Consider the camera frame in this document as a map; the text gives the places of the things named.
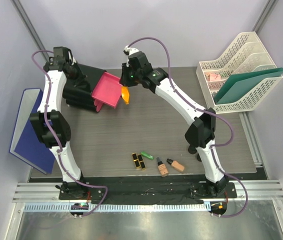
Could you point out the aluminium rail frame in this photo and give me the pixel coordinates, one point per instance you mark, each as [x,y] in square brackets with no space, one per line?
[47,192]

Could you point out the green folder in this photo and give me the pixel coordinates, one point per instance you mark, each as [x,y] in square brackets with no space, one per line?
[238,85]

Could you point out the green lipstick tube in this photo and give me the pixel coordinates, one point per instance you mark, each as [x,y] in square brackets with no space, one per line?
[146,155]

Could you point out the beige foundation bottle black cap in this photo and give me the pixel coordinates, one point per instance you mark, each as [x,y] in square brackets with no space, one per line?
[175,165]

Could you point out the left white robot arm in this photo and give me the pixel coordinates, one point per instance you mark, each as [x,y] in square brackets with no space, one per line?
[49,125]

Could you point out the pink closed drawer front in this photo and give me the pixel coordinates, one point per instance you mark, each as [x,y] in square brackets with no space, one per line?
[98,105]

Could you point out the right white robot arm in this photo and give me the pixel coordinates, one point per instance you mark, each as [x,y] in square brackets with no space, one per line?
[202,122]

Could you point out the white mesh file rack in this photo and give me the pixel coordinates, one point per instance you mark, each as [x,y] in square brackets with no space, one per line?
[246,53]

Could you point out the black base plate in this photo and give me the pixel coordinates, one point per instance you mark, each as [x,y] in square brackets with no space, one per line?
[151,190]

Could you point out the pink paper note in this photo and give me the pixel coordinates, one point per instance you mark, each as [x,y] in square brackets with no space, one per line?
[213,77]

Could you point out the black drawer organizer cabinet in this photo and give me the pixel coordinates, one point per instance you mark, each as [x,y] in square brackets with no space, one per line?
[80,84]

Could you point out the orange tube white cap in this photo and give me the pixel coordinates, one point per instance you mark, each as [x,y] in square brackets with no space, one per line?
[125,94]

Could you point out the beige spray bottle black cap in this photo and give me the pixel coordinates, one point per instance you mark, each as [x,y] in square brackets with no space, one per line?
[162,168]

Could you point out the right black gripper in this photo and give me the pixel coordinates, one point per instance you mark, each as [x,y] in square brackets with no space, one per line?
[124,80]

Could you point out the blue binder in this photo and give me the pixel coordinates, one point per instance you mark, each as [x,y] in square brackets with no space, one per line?
[24,143]

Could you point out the black gold lipstick middle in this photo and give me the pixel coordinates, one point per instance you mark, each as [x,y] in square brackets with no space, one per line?
[141,161]

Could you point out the slotted cable duct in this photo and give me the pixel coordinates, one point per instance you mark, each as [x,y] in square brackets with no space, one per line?
[77,207]

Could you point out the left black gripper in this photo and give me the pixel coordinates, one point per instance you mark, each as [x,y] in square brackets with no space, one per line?
[81,76]

